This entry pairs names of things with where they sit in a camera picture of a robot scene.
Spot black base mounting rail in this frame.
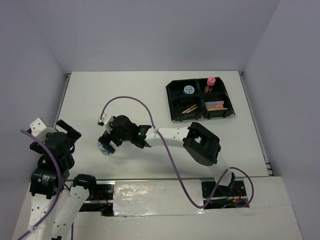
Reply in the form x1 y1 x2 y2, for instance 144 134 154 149
79 179 251 217

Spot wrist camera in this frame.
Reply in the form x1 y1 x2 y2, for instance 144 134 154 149
29 117 56 142
97 113 115 133

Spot orange slim highlighter pen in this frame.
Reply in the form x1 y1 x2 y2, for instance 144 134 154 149
182 104 197 114

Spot blue tape roll front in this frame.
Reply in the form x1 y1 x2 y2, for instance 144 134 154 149
97 141 111 155

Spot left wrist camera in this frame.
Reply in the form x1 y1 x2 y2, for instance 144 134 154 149
29 117 56 142

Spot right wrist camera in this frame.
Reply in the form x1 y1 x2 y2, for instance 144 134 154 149
97 113 115 133

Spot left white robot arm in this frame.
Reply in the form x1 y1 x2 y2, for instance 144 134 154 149
21 118 98 240

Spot black compartment organizer tray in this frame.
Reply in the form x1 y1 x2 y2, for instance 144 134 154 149
165 77 235 122

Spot blue tape roll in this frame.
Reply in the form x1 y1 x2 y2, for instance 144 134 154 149
183 85 196 95
97 141 111 155

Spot pink capped crayon tube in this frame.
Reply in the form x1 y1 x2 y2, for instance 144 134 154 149
204 77 216 94

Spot orange yellow highlighter marker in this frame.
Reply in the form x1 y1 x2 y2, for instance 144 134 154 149
206 104 225 111

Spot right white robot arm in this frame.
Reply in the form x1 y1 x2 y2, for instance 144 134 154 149
97 114 235 196

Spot purple highlighter marker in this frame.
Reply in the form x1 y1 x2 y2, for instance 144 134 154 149
205 100 224 106

